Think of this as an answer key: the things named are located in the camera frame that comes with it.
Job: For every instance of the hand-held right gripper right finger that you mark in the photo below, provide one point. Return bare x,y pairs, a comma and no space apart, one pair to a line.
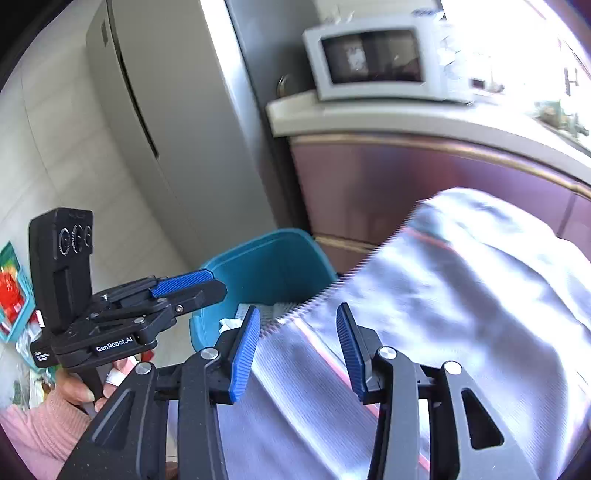
351,350

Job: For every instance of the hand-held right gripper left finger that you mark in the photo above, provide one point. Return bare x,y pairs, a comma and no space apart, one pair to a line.
244,355

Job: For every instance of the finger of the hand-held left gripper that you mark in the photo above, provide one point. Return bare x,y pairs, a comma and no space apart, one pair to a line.
184,279
198,297

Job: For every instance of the white tissue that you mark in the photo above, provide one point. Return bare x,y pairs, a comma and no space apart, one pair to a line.
229,324

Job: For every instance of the teal plastic trash bin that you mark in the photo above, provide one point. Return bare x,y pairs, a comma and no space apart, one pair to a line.
277,263

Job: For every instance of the person's left forearm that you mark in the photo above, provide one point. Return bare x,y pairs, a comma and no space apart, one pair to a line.
37,434

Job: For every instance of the person's left hand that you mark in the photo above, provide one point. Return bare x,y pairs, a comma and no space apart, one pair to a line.
74,390

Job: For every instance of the teal basket of packets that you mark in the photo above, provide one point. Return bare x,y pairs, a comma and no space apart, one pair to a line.
14,295

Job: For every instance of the blue checked tablecloth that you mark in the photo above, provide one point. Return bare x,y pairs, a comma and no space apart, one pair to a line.
461,300

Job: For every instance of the grey refrigerator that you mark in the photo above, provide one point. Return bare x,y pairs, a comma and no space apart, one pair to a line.
194,138

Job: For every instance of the purple base cabinets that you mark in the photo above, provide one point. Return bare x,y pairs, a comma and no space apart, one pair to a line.
392,184

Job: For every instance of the white kitchen countertop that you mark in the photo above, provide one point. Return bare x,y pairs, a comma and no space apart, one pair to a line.
392,117

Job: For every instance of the white microwave oven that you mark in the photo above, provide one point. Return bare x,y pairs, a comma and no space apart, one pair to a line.
369,55

